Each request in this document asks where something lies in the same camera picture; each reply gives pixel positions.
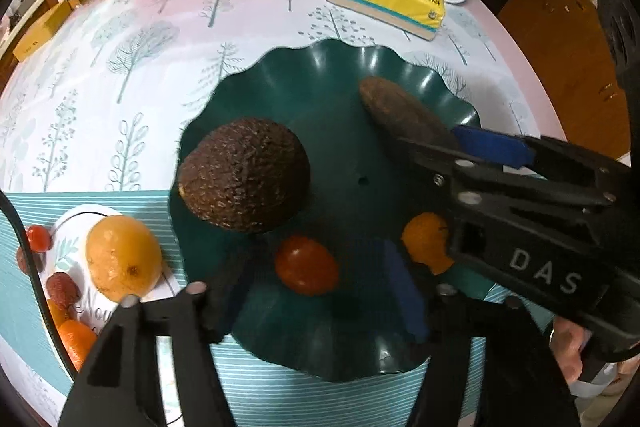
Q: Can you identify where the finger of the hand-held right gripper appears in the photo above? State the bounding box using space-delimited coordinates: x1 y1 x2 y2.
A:
397 134 616 228
452 124 633 208

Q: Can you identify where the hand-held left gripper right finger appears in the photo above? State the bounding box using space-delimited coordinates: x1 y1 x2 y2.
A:
382 239 583 427

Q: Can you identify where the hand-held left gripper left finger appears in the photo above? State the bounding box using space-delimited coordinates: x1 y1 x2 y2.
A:
57 251 261 427

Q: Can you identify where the small yellow-orange citrus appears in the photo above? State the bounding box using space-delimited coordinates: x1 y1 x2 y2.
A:
401 212 456 275

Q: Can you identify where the red cherry tomato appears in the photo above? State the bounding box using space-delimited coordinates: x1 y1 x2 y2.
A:
26 225 52 253
275 235 341 297

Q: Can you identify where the elongated dark avocado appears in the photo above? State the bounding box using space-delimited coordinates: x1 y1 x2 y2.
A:
359 77 461 152

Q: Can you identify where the round dark avocado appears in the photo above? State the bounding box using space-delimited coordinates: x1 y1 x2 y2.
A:
178 118 311 235

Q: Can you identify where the large yellow orange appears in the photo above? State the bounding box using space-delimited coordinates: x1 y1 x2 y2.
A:
85 214 163 301

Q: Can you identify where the dark green wavy plate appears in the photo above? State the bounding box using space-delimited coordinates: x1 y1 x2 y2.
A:
170 39 488 382

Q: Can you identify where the orange tangerine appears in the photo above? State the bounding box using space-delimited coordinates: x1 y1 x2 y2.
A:
47 299 71 328
57 319 98 373

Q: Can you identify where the red lychee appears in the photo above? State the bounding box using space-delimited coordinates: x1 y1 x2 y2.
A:
15 246 35 274
46 272 82 312

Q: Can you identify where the white printed plate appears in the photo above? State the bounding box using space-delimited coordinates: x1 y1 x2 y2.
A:
45 204 186 427

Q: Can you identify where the person's right hand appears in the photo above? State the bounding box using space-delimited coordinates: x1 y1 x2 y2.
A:
550 316 636 400

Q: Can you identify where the teal striped placemat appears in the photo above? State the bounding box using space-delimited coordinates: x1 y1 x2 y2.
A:
0 189 551 427

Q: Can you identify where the tree print tablecloth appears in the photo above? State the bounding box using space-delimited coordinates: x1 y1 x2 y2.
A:
0 0 543 208

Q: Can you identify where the flat yellow box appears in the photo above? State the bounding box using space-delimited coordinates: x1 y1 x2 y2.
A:
12 0 73 62

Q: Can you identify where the black cable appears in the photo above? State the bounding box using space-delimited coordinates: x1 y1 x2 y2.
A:
0 191 81 375

